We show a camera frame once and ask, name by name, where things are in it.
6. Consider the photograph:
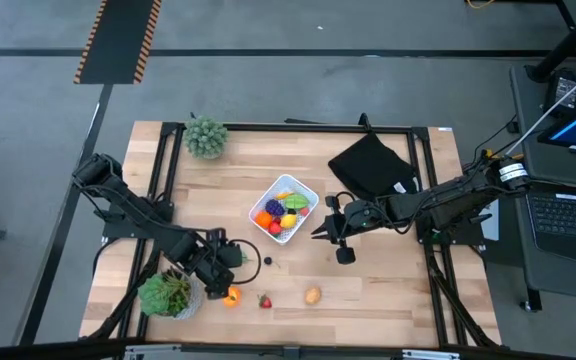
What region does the white perforated plastic basket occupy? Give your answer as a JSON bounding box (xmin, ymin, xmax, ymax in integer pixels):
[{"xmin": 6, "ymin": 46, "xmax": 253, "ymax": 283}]
[{"xmin": 247, "ymin": 173, "xmax": 320, "ymax": 246}]

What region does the black hazard-striped floor mat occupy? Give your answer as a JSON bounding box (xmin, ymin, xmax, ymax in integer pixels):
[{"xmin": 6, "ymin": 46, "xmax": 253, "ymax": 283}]
[{"xmin": 73, "ymin": 0, "xmax": 163, "ymax": 85}]

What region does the leafy green plant, lattice pot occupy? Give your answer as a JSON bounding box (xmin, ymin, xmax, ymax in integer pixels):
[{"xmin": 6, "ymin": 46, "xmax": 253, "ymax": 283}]
[{"xmin": 137, "ymin": 267, "xmax": 204, "ymax": 321}]

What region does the white rod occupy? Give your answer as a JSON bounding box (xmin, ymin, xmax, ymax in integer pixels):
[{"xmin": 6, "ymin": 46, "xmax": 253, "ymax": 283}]
[{"xmin": 505, "ymin": 59, "xmax": 576, "ymax": 157}]

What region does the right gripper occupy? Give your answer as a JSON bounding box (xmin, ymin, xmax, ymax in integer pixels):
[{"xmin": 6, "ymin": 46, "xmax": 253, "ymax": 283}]
[{"xmin": 310, "ymin": 199, "xmax": 387, "ymax": 241}]

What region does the pale green plant, woven pot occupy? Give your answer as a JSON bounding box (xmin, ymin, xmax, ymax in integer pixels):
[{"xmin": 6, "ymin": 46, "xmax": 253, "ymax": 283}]
[{"xmin": 183, "ymin": 115, "xmax": 229, "ymax": 161}]

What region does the black aluminium table frame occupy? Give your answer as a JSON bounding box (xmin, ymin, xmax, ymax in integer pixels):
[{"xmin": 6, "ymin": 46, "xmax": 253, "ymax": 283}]
[{"xmin": 80, "ymin": 119, "xmax": 502, "ymax": 351}]

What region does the black power brick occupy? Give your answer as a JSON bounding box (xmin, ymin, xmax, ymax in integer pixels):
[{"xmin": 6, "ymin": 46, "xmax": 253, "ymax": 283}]
[{"xmin": 542, "ymin": 69, "xmax": 576, "ymax": 117}]

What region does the black cloth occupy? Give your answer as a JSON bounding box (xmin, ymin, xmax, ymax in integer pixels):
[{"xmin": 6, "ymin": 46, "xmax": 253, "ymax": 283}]
[{"xmin": 327, "ymin": 132, "xmax": 422, "ymax": 201}]

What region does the black stand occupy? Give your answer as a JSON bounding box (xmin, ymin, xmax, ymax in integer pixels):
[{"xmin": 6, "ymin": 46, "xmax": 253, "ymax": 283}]
[{"xmin": 525, "ymin": 0, "xmax": 576, "ymax": 84}]

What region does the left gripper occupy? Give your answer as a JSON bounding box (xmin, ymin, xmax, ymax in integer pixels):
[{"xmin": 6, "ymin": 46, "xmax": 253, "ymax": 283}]
[{"xmin": 190, "ymin": 249, "xmax": 237, "ymax": 301}]

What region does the orange toy fruit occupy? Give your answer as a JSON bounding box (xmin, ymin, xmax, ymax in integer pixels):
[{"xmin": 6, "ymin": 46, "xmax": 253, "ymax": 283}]
[{"xmin": 222, "ymin": 285, "xmax": 243, "ymax": 308}]

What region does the black laptop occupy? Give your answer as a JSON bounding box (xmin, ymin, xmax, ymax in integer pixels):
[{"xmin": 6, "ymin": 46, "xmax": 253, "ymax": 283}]
[{"xmin": 525, "ymin": 182, "xmax": 576, "ymax": 266}]

